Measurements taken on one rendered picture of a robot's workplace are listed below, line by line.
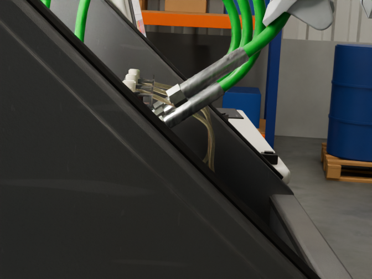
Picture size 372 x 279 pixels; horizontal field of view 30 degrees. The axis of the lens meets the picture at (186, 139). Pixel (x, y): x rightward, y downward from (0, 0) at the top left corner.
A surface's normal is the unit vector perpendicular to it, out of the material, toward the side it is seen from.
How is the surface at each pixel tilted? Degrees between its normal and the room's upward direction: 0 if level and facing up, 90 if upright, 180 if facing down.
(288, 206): 0
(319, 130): 90
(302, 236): 0
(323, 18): 102
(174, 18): 90
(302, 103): 90
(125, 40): 90
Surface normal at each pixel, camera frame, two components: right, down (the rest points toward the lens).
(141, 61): 0.04, 0.18
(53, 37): 0.30, -0.10
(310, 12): -0.18, 0.36
